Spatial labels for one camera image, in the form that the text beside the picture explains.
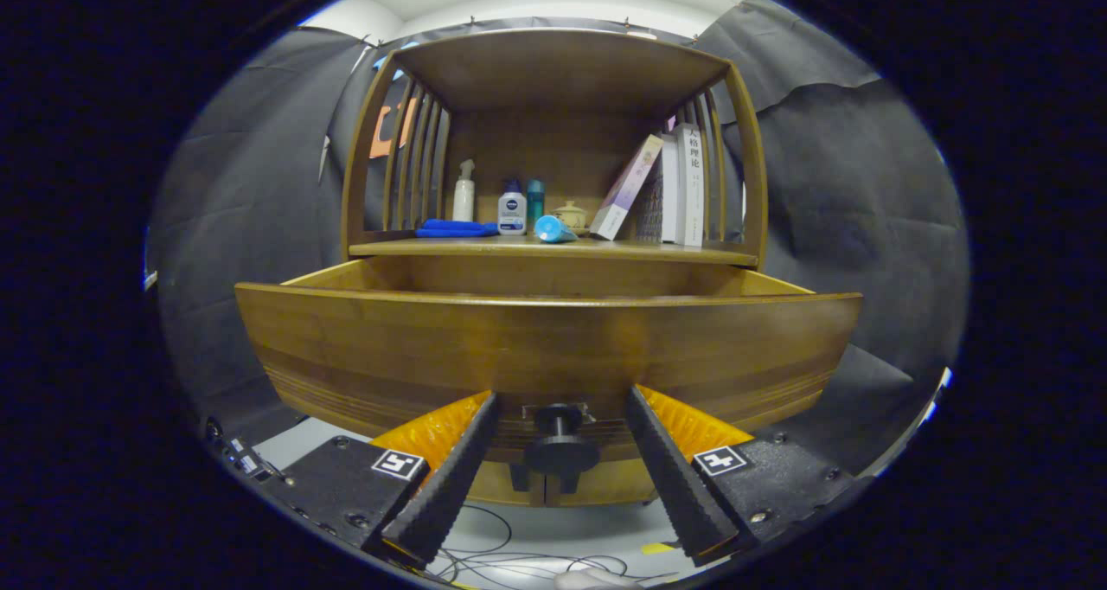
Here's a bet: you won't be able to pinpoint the black floor cables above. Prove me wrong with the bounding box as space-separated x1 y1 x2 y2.
432 503 632 587

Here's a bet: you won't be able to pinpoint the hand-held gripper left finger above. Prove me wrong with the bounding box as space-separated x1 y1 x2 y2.
246 389 500 569

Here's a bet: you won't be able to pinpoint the wooden cabinet door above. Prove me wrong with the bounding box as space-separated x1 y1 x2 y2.
471 460 547 509
545 462 658 506

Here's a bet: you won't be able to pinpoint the dark patterned book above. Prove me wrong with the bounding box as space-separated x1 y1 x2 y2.
636 170 665 240

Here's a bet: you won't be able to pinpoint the wooden countertop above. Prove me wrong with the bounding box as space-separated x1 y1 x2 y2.
349 235 760 268

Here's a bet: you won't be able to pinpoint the wooden drawer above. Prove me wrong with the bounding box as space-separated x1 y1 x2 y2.
234 255 864 478

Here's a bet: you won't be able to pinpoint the blue and white cosmetic tube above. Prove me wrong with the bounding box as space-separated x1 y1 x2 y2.
533 215 579 245

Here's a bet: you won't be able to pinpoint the white pump bottle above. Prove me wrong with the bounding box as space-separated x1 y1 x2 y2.
452 159 477 223

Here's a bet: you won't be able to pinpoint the plain white book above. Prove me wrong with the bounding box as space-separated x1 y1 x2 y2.
660 133 680 243

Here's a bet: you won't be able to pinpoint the blue folded cloth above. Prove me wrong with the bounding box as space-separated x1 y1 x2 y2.
415 219 500 239

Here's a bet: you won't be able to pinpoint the purple and white book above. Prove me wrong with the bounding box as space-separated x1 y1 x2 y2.
589 134 665 241

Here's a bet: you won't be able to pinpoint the white book with black lettering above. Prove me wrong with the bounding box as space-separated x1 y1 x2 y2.
675 123 706 247

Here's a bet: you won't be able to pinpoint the white bottle with blue cap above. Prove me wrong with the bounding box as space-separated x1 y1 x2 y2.
497 179 528 236

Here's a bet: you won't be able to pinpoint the wooden cabinet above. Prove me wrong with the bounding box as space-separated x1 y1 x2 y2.
340 28 769 509

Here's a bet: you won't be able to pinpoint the black power strip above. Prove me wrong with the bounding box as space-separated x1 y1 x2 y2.
203 417 291 487

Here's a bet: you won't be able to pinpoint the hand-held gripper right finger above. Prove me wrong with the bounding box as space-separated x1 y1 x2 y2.
624 384 857 568

